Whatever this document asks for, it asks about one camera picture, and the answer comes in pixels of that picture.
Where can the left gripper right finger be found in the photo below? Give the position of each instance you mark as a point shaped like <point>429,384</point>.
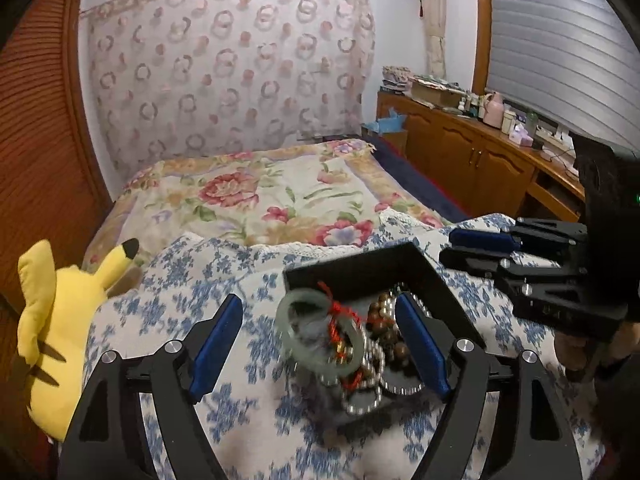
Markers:
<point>430,361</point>

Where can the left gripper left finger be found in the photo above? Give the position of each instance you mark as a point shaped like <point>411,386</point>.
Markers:
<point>209,344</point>

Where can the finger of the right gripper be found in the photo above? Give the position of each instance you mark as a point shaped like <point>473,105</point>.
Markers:
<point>476,262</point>
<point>484,240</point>

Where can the black jewelry box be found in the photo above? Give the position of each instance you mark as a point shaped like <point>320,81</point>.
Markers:
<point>367,286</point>

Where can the pale green jade bangle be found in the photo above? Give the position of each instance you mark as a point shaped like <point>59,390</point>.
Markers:
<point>324,340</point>

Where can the right hand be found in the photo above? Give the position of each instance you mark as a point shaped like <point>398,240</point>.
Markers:
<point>598,353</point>

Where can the wooden sideboard cabinet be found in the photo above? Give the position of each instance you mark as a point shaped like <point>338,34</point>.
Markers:
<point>479,169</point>

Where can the pink tissue box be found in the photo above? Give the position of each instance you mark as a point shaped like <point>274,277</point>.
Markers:
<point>520,137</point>

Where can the blue tissue paper bag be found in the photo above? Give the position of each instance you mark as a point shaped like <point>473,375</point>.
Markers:
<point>393,122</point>

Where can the pink thermos jug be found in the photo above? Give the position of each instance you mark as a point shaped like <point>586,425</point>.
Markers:
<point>493,110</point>

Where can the floral bed quilt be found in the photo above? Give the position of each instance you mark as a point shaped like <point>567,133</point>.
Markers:
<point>322,194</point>

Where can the cardboard box on cabinet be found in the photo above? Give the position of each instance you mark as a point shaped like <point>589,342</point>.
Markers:
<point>437,94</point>

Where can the yellow Pikachu plush toy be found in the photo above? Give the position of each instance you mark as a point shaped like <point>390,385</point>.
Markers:
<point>53,328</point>

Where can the grey window blind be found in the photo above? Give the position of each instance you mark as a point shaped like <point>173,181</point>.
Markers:
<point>569,60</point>

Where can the brown wooden louvered wardrobe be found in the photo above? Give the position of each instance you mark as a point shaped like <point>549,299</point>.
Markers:
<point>51,184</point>

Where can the pink circle patterned curtain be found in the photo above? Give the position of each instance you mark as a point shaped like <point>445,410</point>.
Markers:
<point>192,78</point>

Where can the beige lace side curtain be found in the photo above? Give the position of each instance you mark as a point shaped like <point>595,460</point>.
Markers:
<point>434,24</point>

